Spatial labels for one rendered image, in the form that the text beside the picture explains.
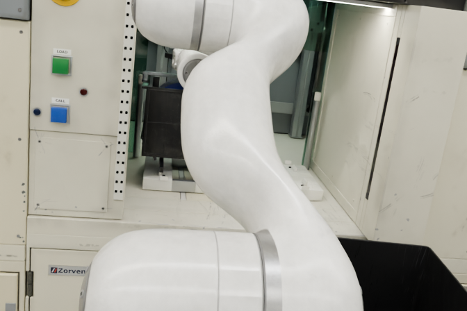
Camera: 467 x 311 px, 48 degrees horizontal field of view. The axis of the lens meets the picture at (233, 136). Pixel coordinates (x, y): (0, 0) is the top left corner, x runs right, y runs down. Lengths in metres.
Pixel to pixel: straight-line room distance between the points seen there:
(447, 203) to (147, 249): 1.01
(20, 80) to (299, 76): 1.17
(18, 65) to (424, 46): 0.82
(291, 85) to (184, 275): 1.70
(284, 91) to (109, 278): 1.71
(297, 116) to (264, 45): 1.44
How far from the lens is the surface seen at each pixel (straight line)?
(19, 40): 1.12
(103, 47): 1.10
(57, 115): 1.12
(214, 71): 0.56
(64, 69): 1.10
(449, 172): 1.32
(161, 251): 0.42
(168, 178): 1.38
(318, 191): 1.43
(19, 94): 1.14
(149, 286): 0.41
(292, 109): 2.07
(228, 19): 0.66
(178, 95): 1.31
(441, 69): 1.18
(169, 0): 0.66
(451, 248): 1.41
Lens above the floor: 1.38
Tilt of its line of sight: 15 degrees down
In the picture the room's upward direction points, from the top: 7 degrees clockwise
